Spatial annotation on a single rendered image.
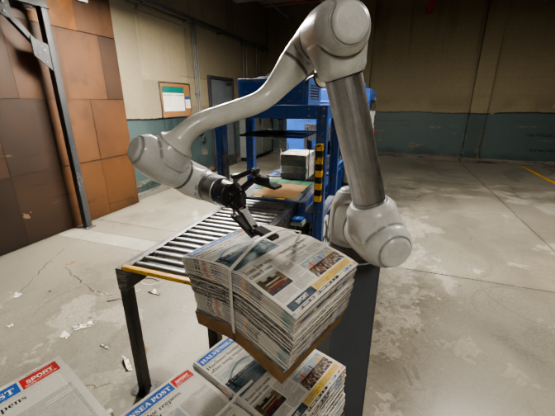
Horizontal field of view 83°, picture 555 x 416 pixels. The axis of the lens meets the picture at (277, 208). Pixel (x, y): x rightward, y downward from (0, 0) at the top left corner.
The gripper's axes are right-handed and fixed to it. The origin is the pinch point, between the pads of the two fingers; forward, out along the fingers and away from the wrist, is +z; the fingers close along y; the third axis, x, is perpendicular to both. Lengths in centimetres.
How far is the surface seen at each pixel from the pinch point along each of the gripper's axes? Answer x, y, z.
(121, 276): 6, 61, -90
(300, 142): -334, 56, -229
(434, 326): -159, 131, 28
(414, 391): -93, 130, 34
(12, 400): 57, 23, -11
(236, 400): 19, 48, 6
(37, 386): 54, 23, -11
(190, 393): 26, 47, -5
